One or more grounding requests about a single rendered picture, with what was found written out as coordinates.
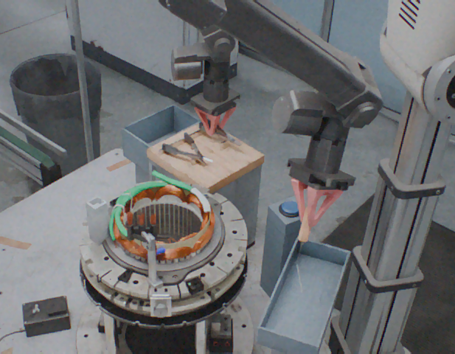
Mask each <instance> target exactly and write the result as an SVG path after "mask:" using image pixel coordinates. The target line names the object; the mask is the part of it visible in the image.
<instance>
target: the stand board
mask: <svg viewBox="0 0 455 354"><path fill-rule="evenodd" d="M197 130H199V128H198V124H197V125H195V126H193V127H191V128H189V129H187V130H185V131H183V132H181V133H179V134H177V135H175V136H173V137H171V138H169V139H166V140H164V141H163V142H160V143H158V144H157V145H153V146H151V147H149V148H147V157H148V158H149V159H151V160H152V161H153V162H155V163H157V164H158V165H159V166H161V167H162V168H164V169H165V170H166V171H168V172H169V173H171V174H173V175H174V176H175V177H176V178H178V179H180V180H181V181H183V182H188V183H192V185H193V184H197V185H199V186H202V187H206V188H207V189H210V193H209V194H210V195H211V194H213V193H214V192H216V191H217V190H219V189H220V188H222V187H225V186H226V185H227V184H229V183H231V182H233V181H234V180H236V179H238V178H239V177H241V176H243V175H245V174H247V173H248V172H250V171H251V170H253V169H254V168H256V167H259V166H260V165H261V164H262V163H264V154H262V153H261V152H260V151H258V150H256V149H254V148H253V147H251V146H250V145H247V144H245V143H243V142H241V141H240V140H239V139H236V138H235V137H233V136H231V135H230V134H229V135H230V137H232V138H234V139H236V140H237V141H238V142H239V143H241V144H242V145H241V146H238V145H236V144H232V143H230V146H228V147H226V148H224V149H223V150H220V143H222V142H224V141H225V139H222V138H219V137H217V136H214V135H213V136H209V135H207V133H203V134H201V135H200V136H197V137H195V138H194V143H195V144H196V146H197V148H198V149H199V151H200V153H202V155H203V156H205V157H207V158H209V159H211V160H212V162H211V161H209V160H206V159H204V160H203V161H204V162H205V163H206V166H205V165H204V164H202V163H201V162H199V163H197V164H194V165H193V166H192V157H189V156H184V155H181V154H177V155H175V154H173V153H170V152H166V153H163V154H162V155H159V149H160V148H162V144H163V143H165V144H167V145H170V144H172V143H174V142H176V141H178V140H180V139H182V138H184V133H188V134H189V135H190V134H191V133H194V132H195V131H197ZM227 134H228V133H227ZM177 148H178V149H179V150H183V151H186V152H190V153H194V154H196V153H195V151H194V150H193V149H192V148H193V146H191V145H190V144H189V143H188V142H186V143H184V144H182V145H179V146H178V147H177Z"/></svg>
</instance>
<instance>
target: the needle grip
mask: <svg viewBox="0 0 455 354"><path fill-rule="evenodd" d="M311 228H312V226H308V207H306V209H305V214H304V218H303V221H302V225H301V229H300V232H299V237H298V239H299V240H301V241H302V242H307V241H308V239H309V236H310V231H311Z"/></svg>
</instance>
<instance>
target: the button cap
mask: <svg viewBox="0 0 455 354"><path fill-rule="evenodd" d="M281 210H282V211H283V212H284V213H286V214H289V215H295V214H297V213H298V212H299V209H298V204H297V203H296V202H294V201H286V202H284V203H283V204H282V206H281Z"/></svg>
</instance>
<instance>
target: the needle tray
mask: <svg viewBox="0 0 455 354"><path fill-rule="evenodd" d="M300 248H301V240H299V239H298V237H297V239H296V241H295V244H294V246H293V248H292V250H291V253H290V255H289V257H288V259H287V262H286V264H285V267H284V269H283V270H282V273H281V274H280V276H279V279H278V281H277V284H276V286H275V288H274V291H273V293H272V295H271V298H270V299H269V301H268V304H267V306H266V308H265V311H264V313H263V316H262V318H261V320H260V322H259V324H258V326H257V335H256V341H255V344H258V345H261V346H264V347H267V348H270V349H271V354H319V350H320V347H321V345H322V341H323V338H324V335H325V332H326V329H327V326H328V323H329V321H330V317H331V315H332V312H333V309H334V306H335V303H336V300H337V296H338V293H339V290H340V287H341V284H342V281H343V279H344V275H345V272H346V270H347V265H348V262H349V258H350V252H351V251H347V250H343V249H339V248H336V247H333V246H329V245H326V244H323V243H319V242H316V241H313V240H308V241H307V242H304V244H303V245H302V248H301V251H300ZM299 251H300V255H299ZM298 256H299V260H298ZM297 260H298V262H297ZM297 264H298V268H299V274H298V269H297V266H296V265H297ZM299 275H300V280H301V284H302V287H301V285H300V281H299Z"/></svg>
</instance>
